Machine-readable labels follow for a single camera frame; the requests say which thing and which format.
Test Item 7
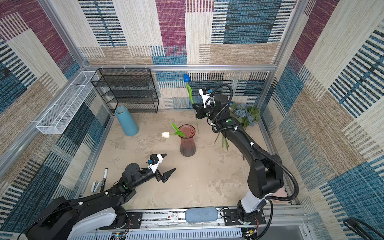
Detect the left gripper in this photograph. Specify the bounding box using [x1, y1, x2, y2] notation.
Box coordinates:
[131, 153, 175, 190]

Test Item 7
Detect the blue hydrangea bunch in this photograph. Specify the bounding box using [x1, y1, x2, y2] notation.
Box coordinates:
[230, 102, 261, 130]

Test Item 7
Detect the white wire mesh basket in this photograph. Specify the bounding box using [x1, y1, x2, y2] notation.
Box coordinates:
[36, 71, 95, 135]

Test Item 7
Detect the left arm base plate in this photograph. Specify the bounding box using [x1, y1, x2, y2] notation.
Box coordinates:
[99, 212, 143, 230]

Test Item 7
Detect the red glass vase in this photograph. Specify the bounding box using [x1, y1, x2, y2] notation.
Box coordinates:
[179, 125, 196, 157]

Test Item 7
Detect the white stapler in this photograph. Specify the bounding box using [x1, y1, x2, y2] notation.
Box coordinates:
[91, 181, 102, 193]

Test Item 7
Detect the blue-grey sponge pad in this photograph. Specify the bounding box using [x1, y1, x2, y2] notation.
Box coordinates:
[185, 207, 218, 223]

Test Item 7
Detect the blue tulip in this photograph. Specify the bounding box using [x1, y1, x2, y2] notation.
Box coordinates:
[184, 74, 200, 134]

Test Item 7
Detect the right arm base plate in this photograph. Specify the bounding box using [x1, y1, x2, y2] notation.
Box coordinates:
[220, 208, 267, 226]

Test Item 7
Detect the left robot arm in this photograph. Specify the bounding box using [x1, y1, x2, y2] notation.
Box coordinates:
[23, 154, 175, 240]

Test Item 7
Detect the white label tag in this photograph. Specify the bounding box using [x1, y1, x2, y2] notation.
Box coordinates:
[167, 212, 180, 222]

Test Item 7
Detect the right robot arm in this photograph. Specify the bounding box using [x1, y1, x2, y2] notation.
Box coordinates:
[193, 84, 299, 225]

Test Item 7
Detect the black wire shelf rack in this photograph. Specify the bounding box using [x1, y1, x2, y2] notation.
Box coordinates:
[91, 68, 159, 114]

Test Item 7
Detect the teal ceramic vase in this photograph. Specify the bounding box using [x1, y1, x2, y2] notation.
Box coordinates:
[115, 106, 139, 136]

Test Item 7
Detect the black marker pen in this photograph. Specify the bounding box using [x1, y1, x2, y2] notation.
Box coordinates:
[100, 168, 108, 192]

